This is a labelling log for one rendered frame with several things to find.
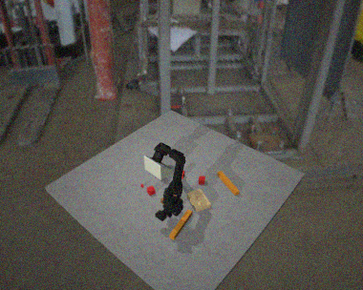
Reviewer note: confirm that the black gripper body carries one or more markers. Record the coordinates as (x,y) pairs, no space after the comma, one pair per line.
(162,216)

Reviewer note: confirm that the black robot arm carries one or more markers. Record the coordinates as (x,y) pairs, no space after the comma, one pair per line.
(175,186)

